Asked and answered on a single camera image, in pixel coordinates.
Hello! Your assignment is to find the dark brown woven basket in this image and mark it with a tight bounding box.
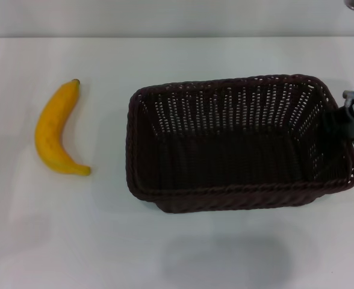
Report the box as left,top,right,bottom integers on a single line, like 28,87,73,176
125,73,354,214

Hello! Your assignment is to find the yellow banana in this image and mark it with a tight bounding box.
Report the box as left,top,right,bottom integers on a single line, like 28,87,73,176
34,78,92,177

